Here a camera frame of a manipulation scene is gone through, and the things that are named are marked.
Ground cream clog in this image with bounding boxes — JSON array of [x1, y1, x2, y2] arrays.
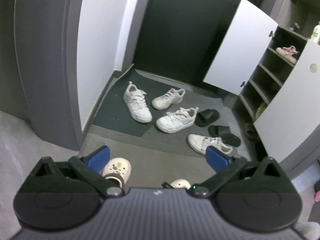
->
[[169, 179, 191, 189], [101, 158, 132, 188]]

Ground grey striped floor mat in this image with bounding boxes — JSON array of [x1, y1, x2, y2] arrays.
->
[[80, 89, 251, 189]]

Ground black slide sandal front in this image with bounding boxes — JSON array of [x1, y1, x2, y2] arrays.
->
[[208, 125, 241, 147]]

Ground black slide sandal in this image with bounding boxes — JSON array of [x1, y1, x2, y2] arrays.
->
[[208, 125, 241, 147], [195, 109, 220, 127]]

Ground dark shoe under cabinet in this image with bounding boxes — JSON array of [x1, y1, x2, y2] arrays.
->
[[244, 123, 259, 140]]

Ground black slide sandal back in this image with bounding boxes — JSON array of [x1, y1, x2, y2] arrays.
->
[[195, 109, 220, 127]]

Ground dark green floor mat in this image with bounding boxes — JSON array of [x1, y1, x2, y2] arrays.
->
[[89, 68, 171, 137]]

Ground yellow-green shoe on shelf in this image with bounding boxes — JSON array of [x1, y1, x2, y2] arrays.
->
[[255, 102, 267, 119]]

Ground right white cabinet door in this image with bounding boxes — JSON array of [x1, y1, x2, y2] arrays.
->
[[254, 41, 319, 162]]

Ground white cabinet door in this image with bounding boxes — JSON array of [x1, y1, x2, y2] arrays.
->
[[254, 41, 319, 162], [203, 0, 278, 95]]

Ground pink white sneaker on shelf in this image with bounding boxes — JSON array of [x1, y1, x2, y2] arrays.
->
[[276, 46, 299, 64]]

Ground grey shoe cabinet shelves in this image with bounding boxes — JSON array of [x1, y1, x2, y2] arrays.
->
[[235, 26, 308, 123]]

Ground left white cabinet door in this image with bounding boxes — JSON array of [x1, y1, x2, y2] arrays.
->
[[203, 0, 278, 95]]

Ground dark entrance door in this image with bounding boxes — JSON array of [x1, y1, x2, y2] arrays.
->
[[133, 0, 262, 88]]

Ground white green bottle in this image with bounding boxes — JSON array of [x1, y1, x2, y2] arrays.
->
[[310, 22, 320, 44]]

